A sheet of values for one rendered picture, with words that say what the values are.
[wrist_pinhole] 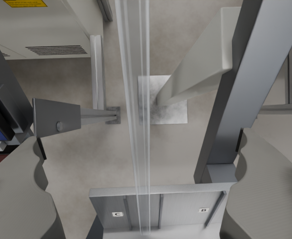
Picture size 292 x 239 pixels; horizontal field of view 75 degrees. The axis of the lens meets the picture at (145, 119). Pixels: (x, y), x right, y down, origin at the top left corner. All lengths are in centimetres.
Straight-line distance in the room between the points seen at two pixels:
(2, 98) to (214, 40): 23
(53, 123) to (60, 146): 79
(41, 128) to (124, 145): 76
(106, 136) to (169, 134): 33
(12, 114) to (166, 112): 82
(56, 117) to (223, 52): 24
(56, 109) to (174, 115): 75
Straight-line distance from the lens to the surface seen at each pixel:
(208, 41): 24
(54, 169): 113
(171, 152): 102
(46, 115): 29
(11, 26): 76
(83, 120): 45
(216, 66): 22
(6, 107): 25
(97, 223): 101
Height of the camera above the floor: 99
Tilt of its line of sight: 88 degrees down
